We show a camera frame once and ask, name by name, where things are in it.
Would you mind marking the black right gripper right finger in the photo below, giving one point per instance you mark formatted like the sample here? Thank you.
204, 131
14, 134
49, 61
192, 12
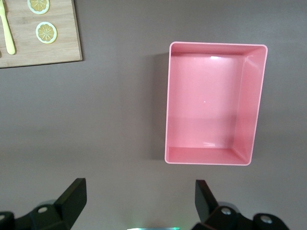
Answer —
216, 218

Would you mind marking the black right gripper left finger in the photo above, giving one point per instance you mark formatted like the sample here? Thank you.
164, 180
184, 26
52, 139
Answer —
60, 215

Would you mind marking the pink plastic bin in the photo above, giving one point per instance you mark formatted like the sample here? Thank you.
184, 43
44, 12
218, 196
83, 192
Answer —
204, 100

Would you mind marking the wooden cutting board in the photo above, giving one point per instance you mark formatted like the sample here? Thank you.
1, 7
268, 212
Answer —
62, 48

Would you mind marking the lemon slice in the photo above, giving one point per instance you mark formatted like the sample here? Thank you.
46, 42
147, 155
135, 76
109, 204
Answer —
46, 32
38, 6

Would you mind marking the yellow plastic fork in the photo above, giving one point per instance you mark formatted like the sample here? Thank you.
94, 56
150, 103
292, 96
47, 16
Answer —
8, 36

